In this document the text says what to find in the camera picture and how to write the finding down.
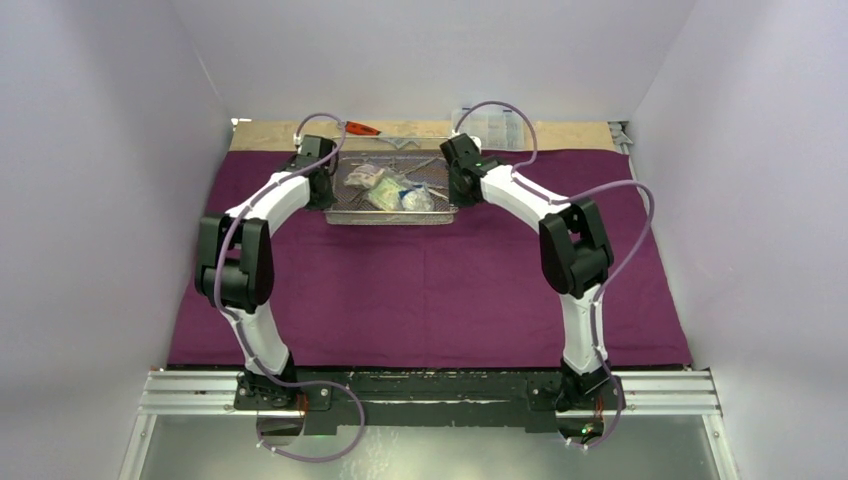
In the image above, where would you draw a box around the clear plastic compartment box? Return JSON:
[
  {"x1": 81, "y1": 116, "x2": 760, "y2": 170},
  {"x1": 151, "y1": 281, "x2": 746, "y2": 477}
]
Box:
[{"x1": 451, "y1": 105, "x2": 527, "y2": 151}]

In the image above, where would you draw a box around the metal wire mesh tray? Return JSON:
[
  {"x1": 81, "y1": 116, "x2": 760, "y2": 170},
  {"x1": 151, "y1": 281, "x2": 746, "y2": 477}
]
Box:
[{"x1": 325, "y1": 135, "x2": 457, "y2": 226}]

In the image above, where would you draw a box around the green white gauze packet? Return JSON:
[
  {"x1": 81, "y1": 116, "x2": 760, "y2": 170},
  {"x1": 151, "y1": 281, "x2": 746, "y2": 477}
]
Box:
[{"x1": 366, "y1": 177, "x2": 405, "y2": 212}]

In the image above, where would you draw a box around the purple cloth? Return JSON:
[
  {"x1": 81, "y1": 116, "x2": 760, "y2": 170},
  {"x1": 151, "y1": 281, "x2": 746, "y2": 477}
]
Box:
[{"x1": 167, "y1": 150, "x2": 693, "y2": 368}]

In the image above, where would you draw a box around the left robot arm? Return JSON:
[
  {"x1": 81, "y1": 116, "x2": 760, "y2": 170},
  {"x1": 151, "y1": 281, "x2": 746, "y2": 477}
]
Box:
[{"x1": 194, "y1": 135, "x2": 344, "y2": 409}]

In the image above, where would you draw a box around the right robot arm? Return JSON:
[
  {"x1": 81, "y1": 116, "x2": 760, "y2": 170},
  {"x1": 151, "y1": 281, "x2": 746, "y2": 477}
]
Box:
[{"x1": 440, "y1": 134, "x2": 614, "y2": 408}]

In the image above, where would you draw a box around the pink white gauze packet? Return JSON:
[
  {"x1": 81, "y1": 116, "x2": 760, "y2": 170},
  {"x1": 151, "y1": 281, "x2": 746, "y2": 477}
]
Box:
[{"x1": 343, "y1": 164, "x2": 386, "y2": 189}]

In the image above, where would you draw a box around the blue white gauze packet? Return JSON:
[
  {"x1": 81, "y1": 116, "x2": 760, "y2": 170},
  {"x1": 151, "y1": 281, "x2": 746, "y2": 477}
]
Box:
[{"x1": 399, "y1": 185, "x2": 435, "y2": 212}]

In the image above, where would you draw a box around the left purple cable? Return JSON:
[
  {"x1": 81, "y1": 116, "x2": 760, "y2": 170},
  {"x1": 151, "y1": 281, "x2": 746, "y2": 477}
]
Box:
[{"x1": 211, "y1": 112, "x2": 367, "y2": 464}]

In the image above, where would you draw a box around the purple cable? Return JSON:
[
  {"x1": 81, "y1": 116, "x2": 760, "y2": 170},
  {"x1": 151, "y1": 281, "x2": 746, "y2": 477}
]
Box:
[
  {"x1": 211, "y1": 112, "x2": 367, "y2": 464},
  {"x1": 452, "y1": 100, "x2": 657, "y2": 452}
]

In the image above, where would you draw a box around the orange handled adjustable wrench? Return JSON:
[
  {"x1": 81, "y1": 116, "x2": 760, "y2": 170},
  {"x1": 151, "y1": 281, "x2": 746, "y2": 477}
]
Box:
[{"x1": 345, "y1": 121, "x2": 381, "y2": 136}]

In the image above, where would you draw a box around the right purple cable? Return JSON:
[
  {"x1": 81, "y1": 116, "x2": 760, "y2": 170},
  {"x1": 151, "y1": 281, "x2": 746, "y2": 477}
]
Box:
[{"x1": 452, "y1": 100, "x2": 657, "y2": 452}]

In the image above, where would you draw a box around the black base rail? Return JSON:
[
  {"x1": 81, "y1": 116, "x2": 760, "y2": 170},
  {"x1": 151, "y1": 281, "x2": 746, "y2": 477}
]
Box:
[{"x1": 234, "y1": 367, "x2": 626, "y2": 440}]

